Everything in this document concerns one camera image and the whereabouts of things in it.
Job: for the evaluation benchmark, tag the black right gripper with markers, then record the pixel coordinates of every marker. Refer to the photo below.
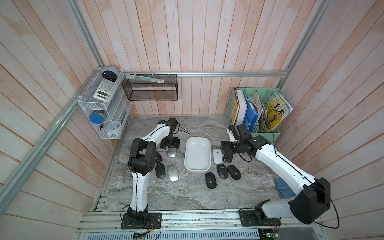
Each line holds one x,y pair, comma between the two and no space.
225,147

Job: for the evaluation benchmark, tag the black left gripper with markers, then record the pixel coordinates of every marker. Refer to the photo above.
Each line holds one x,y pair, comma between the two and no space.
176,143

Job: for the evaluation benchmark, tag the silver mouse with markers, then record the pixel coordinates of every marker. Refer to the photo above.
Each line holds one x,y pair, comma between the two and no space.
173,173
172,152

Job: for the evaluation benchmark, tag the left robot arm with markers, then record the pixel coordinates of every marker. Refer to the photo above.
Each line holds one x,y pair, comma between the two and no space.
142,160

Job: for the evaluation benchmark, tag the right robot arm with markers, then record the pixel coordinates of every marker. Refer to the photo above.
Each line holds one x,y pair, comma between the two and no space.
313,196

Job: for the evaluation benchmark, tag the white mouse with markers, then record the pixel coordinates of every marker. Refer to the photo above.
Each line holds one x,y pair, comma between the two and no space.
217,156

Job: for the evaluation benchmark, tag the white storage box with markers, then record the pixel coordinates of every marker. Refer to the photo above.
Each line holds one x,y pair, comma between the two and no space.
198,155

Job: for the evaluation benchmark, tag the blue binder folder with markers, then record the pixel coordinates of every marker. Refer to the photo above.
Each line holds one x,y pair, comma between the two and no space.
251,116

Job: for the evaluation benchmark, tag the white book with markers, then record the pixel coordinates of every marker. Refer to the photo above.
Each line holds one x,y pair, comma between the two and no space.
242,107

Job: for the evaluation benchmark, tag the green folder with papers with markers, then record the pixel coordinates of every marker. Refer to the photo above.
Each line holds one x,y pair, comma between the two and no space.
259,107

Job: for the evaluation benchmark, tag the beige book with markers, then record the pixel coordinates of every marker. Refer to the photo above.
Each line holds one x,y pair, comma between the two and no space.
235,112

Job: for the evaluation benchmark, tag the green plastic file organizer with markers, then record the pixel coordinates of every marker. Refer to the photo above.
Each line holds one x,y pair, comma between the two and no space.
265,96

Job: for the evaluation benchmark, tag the white cup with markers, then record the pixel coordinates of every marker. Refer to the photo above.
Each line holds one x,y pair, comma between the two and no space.
113,128

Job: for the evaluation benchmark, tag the ruler on basket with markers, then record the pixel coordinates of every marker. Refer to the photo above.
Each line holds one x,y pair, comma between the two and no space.
142,78

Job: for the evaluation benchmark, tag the yellow cover magazine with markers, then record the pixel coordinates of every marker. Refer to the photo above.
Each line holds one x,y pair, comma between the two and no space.
278,109

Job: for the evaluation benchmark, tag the blue wallet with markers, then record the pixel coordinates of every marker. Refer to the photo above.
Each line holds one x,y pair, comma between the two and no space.
283,189

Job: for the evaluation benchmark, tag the blue lid jar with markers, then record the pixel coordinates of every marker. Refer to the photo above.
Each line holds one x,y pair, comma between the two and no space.
97,117

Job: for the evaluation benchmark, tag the white calculator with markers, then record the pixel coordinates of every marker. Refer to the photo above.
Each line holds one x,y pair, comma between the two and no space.
105,90

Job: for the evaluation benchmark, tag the round grey speaker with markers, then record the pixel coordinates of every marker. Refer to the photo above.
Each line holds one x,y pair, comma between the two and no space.
110,73

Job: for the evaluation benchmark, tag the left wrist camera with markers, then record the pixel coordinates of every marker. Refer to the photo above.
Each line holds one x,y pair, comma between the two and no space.
171,122

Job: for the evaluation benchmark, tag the black wire basket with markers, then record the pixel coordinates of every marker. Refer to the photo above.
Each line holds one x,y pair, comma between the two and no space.
147,91

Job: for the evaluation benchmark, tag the white wire shelf rack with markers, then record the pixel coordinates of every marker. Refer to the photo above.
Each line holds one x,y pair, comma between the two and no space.
117,109

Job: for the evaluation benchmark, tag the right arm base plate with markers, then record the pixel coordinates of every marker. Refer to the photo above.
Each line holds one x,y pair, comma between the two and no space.
257,218

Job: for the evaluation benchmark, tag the aluminium front rail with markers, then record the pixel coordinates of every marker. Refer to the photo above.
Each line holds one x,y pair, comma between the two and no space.
171,221

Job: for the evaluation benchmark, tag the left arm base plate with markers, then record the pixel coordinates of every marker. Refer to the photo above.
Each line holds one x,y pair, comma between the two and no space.
153,221

